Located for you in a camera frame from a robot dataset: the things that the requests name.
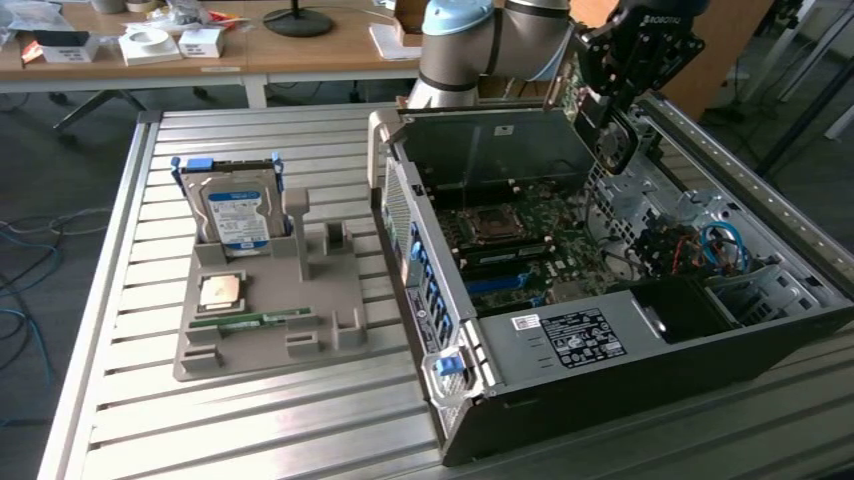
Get red orange drive wires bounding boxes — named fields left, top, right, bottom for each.
left=669, top=232, right=705, bottom=275

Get wooden cabinet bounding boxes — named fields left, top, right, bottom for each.
left=569, top=0, right=779, bottom=121

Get clear plastic bag pile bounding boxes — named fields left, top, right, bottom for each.
left=142, top=0, right=258, bottom=34

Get hard disk with blue carrier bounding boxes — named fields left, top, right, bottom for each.
left=168, top=152, right=296, bottom=260

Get grey floor cable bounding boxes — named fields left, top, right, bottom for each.
left=0, top=207, right=112, bottom=239

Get grey parts rack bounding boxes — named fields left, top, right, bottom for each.
left=170, top=185, right=374, bottom=385

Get graphics card with metal bracket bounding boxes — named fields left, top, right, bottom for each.
left=544, top=62, right=643, bottom=175

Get brown cardboard box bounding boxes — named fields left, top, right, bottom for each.
left=392, top=0, right=428, bottom=35

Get green bare RAM stick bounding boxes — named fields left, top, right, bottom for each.
left=186, top=308, right=314, bottom=332

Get small white labelled box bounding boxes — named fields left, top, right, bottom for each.
left=177, top=28, right=226, bottom=60

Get labelled RAM stick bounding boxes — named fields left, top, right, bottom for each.
left=464, top=243, right=545, bottom=267

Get copper topped CPU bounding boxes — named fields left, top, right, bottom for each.
left=196, top=273, right=245, bottom=314

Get white box with white ring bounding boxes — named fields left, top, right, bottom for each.
left=117, top=27, right=184, bottom=67

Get black open PC case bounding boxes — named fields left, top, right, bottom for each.
left=368, top=92, right=854, bottom=469

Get green motherboard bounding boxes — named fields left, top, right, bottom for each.
left=429, top=182, right=639, bottom=319

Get blue expansion slot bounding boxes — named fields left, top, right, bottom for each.
left=464, top=273, right=535, bottom=297

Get black monitor stand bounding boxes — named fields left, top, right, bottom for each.
left=261, top=0, right=334, bottom=39

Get white paper sheet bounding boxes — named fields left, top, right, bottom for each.
left=368, top=22, right=425, bottom=61

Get blue floor cable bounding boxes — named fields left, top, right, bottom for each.
left=0, top=219, right=65, bottom=426

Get blue case latch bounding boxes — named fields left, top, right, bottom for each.
left=433, top=351, right=467, bottom=377

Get wooden desk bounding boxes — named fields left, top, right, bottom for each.
left=0, top=0, right=612, bottom=109

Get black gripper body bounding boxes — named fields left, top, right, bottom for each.
left=609, top=0, right=708, bottom=39

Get white box with black lid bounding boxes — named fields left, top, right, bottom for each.
left=30, top=29, right=101, bottom=65

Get metal CPU socket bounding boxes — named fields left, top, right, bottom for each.
left=465, top=204, right=527, bottom=246

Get grey metal disk bay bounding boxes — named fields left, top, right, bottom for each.
left=703, top=263, right=823, bottom=329

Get silver power supply unit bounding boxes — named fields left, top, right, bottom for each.
left=476, top=292, right=668, bottom=387

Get blue disk wire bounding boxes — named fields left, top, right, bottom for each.
left=696, top=219, right=753, bottom=276

